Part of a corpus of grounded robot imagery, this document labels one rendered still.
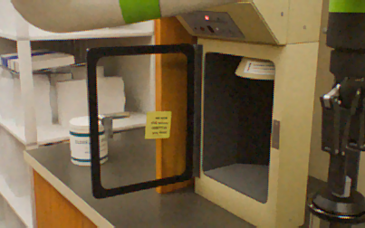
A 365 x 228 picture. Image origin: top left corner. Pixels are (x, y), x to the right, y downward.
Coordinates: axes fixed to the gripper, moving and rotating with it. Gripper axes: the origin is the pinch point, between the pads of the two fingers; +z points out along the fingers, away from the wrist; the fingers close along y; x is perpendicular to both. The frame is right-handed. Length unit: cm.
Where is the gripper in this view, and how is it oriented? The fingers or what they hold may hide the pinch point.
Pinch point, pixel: (343, 170)
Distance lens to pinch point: 80.7
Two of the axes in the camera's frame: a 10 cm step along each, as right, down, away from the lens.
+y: -8.1, 1.4, -5.7
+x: 5.9, 2.0, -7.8
